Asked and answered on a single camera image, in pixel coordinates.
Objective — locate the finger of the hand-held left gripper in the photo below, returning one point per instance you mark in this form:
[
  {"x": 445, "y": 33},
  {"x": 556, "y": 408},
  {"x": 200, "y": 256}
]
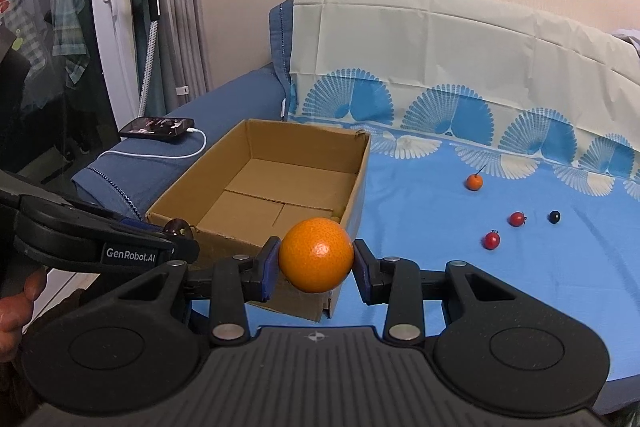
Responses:
[{"x": 140, "y": 224}]

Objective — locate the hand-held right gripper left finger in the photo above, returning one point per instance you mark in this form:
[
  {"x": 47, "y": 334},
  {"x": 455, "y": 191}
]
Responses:
[{"x": 267, "y": 272}]

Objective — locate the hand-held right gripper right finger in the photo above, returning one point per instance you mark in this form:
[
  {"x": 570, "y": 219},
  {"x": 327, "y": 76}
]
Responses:
[{"x": 362, "y": 272}]

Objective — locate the dark brown fruit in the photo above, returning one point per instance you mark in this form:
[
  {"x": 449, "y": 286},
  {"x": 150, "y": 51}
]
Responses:
[{"x": 177, "y": 226}]

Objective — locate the large orange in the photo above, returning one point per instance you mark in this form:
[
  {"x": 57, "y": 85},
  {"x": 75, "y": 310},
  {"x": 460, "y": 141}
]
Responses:
[{"x": 315, "y": 254}]

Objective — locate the brown cardboard box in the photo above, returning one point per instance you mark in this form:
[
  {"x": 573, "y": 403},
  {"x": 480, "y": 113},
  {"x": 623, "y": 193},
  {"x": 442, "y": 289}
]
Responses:
[{"x": 260, "y": 187}]

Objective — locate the red cherry tomato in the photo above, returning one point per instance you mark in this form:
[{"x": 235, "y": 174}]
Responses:
[
  {"x": 516, "y": 219},
  {"x": 491, "y": 240}
]

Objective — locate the small orange with stem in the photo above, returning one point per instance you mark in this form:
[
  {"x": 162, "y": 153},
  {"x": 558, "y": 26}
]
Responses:
[{"x": 474, "y": 182}]

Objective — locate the dark blue round fruit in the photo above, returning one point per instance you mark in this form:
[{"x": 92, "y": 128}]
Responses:
[{"x": 553, "y": 217}]

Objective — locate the person's left hand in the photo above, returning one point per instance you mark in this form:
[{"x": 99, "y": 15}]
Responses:
[{"x": 15, "y": 322}]

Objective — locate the black smartphone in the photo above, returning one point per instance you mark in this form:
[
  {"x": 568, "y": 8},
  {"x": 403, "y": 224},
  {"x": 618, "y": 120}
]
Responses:
[{"x": 157, "y": 128}]

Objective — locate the white curtain clip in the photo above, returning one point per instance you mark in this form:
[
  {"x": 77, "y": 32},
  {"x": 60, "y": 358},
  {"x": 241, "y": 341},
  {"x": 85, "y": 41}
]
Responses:
[{"x": 182, "y": 90}]

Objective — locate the blue sofa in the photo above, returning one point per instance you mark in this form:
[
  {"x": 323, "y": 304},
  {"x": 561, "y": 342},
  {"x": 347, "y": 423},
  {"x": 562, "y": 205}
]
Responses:
[{"x": 240, "y": 92}]

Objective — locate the plaid shirt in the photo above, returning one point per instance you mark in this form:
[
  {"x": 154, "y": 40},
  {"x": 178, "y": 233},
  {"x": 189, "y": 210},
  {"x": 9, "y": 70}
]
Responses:
[{"x": 67, "y": 22}]

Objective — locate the blue fan-print sheet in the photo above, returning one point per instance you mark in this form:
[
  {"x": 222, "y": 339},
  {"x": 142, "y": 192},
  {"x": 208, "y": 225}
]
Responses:
[{"x": 450, "y": 47}]

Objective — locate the light lavender cloth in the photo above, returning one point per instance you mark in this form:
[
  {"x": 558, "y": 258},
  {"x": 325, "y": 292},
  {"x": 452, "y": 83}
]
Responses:
[{"x": 631, "y": 36}]

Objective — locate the white door frame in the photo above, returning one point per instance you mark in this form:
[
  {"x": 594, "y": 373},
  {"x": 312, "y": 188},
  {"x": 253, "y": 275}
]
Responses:
[{"x": 107, "y": 32}]

